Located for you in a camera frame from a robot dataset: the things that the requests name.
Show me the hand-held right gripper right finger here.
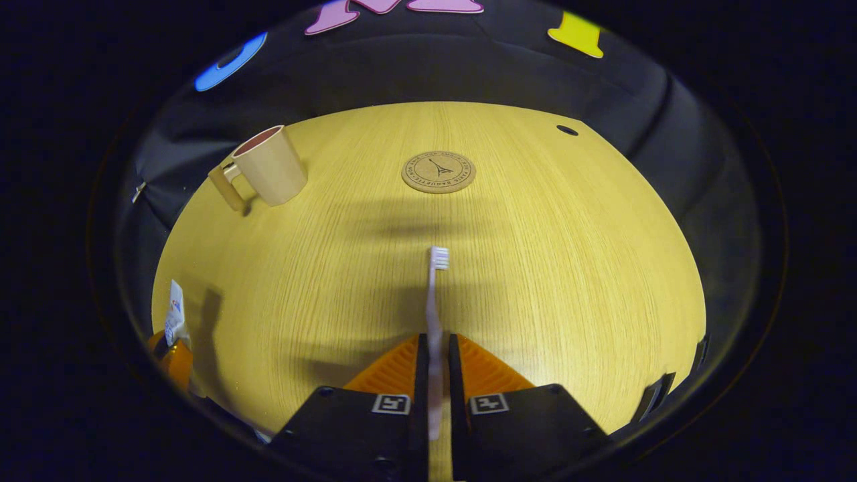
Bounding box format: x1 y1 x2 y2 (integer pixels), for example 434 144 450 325
447 333 610 482

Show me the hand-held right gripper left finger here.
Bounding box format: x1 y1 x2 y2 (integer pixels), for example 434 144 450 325
268 333 429 482

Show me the white toothpaste tube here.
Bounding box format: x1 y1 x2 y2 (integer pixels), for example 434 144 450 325
164 279 188 347

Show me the white toothbrush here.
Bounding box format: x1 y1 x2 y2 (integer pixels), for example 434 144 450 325
426 246 451 440

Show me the beige cup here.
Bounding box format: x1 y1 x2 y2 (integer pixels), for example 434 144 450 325
208 125 309 214

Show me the round cork coaster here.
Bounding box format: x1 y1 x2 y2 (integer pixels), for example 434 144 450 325
401 151 477 195

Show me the wooden desktop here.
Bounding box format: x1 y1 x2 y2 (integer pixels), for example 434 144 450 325
151 102 707 482

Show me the black backdrop cloth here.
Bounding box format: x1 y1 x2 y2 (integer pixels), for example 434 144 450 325
114 0 764 443

